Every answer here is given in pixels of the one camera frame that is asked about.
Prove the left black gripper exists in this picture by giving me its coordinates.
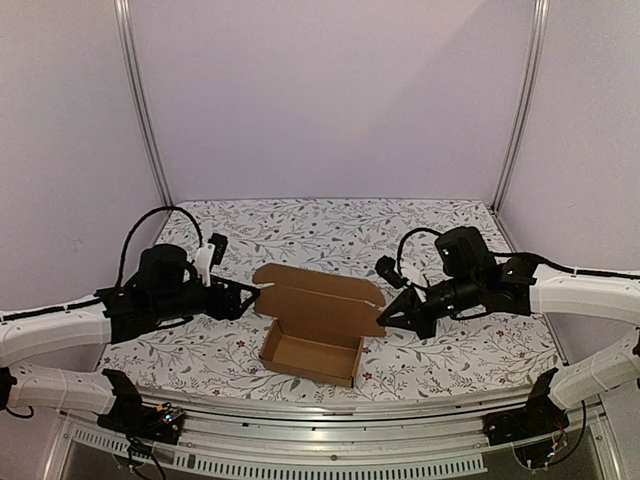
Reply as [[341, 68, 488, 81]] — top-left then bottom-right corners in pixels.
[[152, 275, 260, 324]]

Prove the brown cardboard box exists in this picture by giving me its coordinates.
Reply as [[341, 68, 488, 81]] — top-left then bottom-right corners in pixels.
[[252, 263, 386, 389]]

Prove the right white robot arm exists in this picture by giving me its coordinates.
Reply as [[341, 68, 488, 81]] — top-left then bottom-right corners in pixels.
[[375, 226, 639, 436]]

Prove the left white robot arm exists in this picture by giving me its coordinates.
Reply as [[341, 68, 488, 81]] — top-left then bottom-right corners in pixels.
[[1, 244, 260, 434]]

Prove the floral patterned table mat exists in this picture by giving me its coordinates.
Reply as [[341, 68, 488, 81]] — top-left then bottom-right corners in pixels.
[[99, 199, 560, 404]]

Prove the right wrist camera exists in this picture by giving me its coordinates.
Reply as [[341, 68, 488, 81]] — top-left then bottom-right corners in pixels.
[[375, 256, 429, 302]]

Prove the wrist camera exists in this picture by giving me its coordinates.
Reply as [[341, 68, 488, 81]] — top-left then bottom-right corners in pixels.
[[193, 233, 228, 287], [375, 256, 429, 302]]

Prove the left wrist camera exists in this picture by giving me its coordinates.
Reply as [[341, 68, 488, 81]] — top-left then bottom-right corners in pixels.
[[193, 233, 228, 287]]

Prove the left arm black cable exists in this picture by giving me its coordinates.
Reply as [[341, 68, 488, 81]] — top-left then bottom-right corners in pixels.
[[115, 205, 207, 291]]

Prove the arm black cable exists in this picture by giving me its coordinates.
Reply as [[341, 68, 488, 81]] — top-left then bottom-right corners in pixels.
[[115, 205, 207, 291], [394, 227, 640, 281]]

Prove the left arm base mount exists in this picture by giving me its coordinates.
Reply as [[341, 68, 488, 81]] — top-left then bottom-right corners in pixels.
[[97, 369, 186, 445]]

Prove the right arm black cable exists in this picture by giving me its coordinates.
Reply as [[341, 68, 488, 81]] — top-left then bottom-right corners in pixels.
[[394, 227, 640, 281]]

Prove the aluminium front rail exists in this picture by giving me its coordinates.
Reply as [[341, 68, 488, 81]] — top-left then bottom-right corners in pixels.
[[43, 388, 627, 479]]

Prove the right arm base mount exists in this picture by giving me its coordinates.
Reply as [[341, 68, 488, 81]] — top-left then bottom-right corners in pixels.
[[482, 368, 569, 446]]

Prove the left aluminium frame post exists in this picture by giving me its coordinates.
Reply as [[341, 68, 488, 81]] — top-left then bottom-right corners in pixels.
[[114, 0, 174, 206]]

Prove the aluminium frame post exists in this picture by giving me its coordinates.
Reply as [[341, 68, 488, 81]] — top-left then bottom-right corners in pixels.
[[114, 0, 174, 206], [490, 0, 550, 216]]

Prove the right aluminium frame post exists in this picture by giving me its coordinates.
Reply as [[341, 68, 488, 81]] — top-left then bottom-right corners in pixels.
[[490, 0, 550, 216]]

